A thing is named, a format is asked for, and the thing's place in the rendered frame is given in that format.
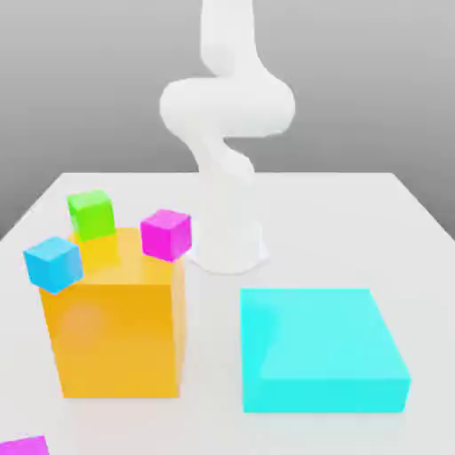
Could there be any large orange box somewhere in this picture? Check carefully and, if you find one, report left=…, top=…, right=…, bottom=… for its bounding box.
left=37, top=227, right=187, bottom=400

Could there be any small blue cube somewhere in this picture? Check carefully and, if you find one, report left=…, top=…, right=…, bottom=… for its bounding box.
left=22, top=235, right=84, bottom=295

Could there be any small magenta cube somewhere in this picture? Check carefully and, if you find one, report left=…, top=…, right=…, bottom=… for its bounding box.
left=0, top=435, right=50, bottom=455
left=140, top=208, right=193, bottom=263

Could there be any small green cube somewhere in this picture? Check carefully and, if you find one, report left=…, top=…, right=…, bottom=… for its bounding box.
left=67, top=188, right=117, bottom=243

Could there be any large cyan box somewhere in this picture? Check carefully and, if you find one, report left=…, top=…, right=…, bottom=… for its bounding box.
left=239, top=288, right=412, bottom=414

